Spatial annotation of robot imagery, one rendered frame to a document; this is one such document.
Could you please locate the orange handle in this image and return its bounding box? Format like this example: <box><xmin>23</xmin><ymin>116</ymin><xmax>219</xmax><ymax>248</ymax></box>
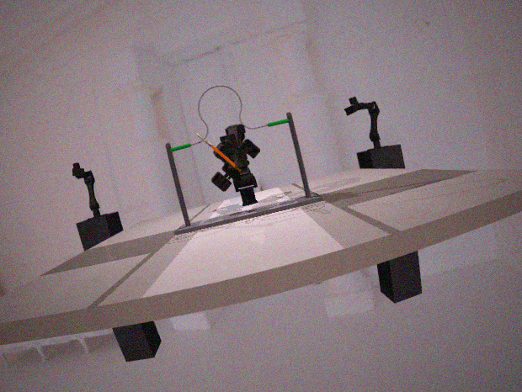
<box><xmin>197</xmin><ymin>133</ymin><xmax>242</xmax><ymax>172</ymax></box>

